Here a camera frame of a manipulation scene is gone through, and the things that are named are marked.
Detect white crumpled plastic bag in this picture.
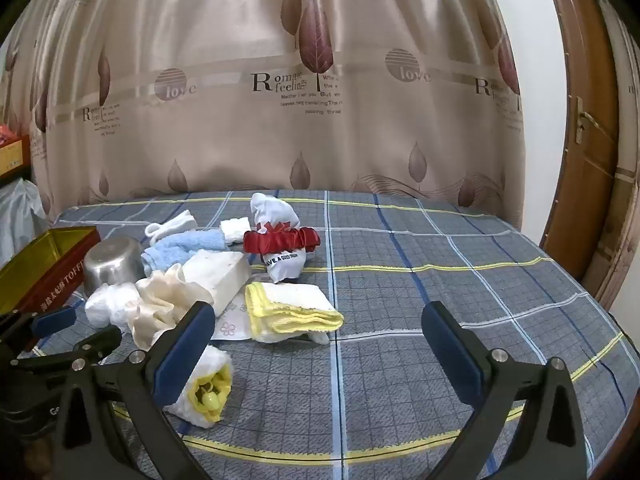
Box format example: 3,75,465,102
84,280,142,334

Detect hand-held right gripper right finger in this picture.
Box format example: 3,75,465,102
421,301,591,480

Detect red tin box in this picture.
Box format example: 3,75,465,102
0,226,101,352

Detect light blue towel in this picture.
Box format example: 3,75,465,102
141,230,227,277

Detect yellow plastic item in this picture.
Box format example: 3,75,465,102
187,366,234,423

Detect cream cloth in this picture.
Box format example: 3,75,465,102
131,262,192,352

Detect white rolled sock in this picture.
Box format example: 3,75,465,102
144,210,199,249

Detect white cloth with yellow trim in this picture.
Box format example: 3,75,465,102
245,281,345,345

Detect small white folded sock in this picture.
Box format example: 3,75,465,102
220,216,252,246

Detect grey plaid bedsheet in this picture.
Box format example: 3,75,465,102
0,189,640,480

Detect white sponge block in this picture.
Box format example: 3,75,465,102
181,250,251,317

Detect orange cardboard box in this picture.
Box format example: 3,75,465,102
0,124,32,179

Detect floral printed paper sheet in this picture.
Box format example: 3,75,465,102
210,296,262,342

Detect steel bowl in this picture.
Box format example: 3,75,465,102
82,237,147,299

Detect red scrunchie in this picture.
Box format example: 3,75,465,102
243,226,322,256

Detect translucent plastic bag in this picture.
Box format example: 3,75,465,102
0,177,50,267

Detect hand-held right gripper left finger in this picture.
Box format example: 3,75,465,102
49,301,216,480

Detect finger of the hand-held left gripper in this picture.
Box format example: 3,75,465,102
0,306,77,350
17,326,123,376

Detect white printed sock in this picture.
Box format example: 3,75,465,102
250,192,302,282

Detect brass door handle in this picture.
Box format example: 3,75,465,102
574,97,617,145

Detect white rolled towel yellow core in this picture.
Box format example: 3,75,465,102
162,344,235,430

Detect brown wooden door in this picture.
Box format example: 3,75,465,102
539,0,622,297

